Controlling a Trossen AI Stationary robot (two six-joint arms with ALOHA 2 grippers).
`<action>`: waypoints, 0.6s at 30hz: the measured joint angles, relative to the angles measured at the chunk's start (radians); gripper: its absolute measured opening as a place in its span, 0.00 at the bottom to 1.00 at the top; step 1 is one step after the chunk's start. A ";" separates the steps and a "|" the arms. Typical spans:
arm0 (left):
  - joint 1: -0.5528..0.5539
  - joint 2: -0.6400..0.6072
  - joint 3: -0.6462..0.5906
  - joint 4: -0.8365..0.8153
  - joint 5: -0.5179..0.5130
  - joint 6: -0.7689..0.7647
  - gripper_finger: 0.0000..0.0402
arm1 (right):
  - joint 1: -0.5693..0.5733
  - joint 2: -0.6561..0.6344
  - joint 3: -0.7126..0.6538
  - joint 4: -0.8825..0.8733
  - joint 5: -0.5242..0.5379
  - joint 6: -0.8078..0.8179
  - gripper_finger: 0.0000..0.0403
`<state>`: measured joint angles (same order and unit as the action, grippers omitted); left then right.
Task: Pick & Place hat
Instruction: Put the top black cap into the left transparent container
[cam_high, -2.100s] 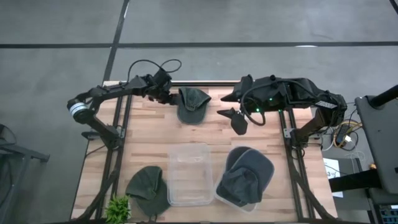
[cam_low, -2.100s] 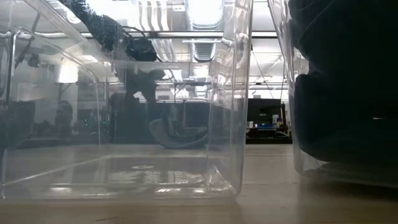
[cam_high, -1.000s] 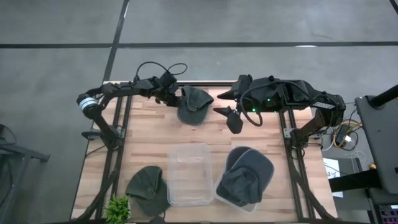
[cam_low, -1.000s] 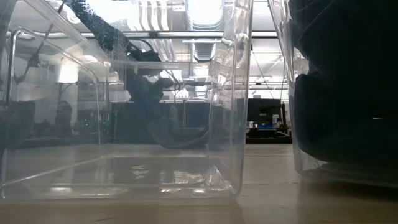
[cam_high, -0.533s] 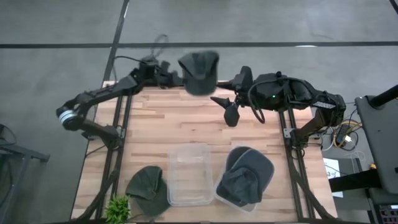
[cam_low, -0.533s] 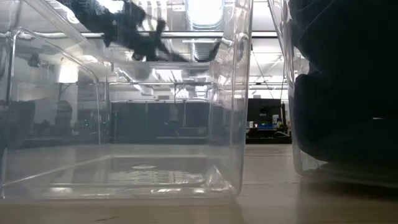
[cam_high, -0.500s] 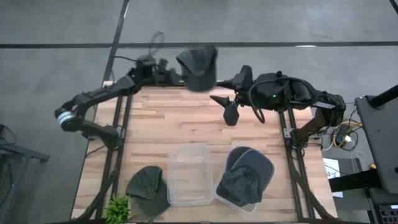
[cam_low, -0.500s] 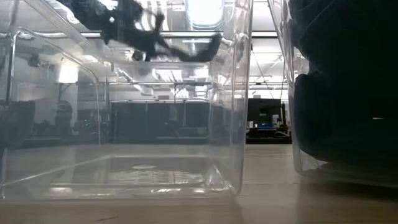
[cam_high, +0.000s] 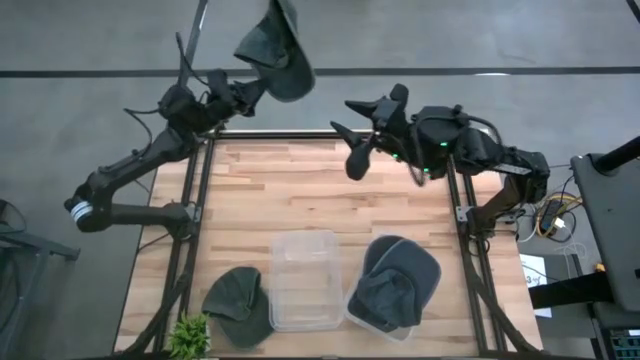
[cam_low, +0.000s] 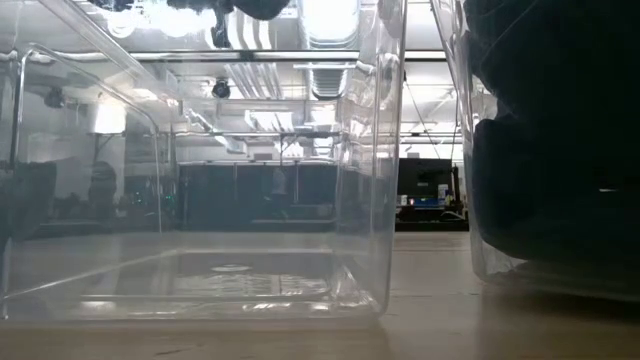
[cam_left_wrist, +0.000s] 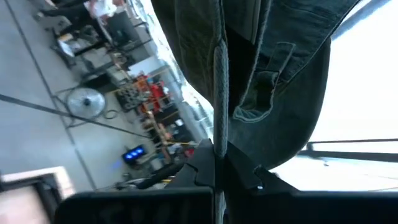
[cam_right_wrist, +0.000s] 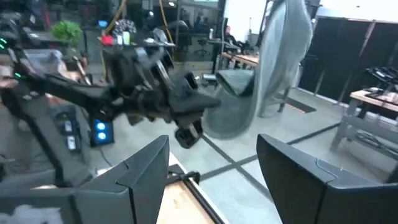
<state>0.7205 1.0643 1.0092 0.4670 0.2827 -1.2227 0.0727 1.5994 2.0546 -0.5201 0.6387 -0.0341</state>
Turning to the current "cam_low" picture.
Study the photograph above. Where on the black cap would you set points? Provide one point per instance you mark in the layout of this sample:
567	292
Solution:
550	200

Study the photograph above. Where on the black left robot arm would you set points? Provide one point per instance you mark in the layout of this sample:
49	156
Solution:
260	7

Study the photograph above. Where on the black workstation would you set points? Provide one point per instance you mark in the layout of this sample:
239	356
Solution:
425	175

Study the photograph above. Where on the large clear plastic bin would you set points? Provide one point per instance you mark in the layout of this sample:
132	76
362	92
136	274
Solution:
250	280

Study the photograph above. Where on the small clear plastic bin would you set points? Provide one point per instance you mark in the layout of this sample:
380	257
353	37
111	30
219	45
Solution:
495	272

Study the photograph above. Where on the black partition wall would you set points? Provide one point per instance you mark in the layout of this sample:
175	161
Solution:
215	200

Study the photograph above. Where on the small black round camera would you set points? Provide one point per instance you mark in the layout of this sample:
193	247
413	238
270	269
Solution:
220	89

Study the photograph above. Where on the horizontal overhead frame bar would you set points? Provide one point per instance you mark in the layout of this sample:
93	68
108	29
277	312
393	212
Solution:
250	55

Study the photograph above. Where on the silver ceiling ventilation duct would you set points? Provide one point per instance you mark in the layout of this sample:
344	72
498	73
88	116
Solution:
330	30

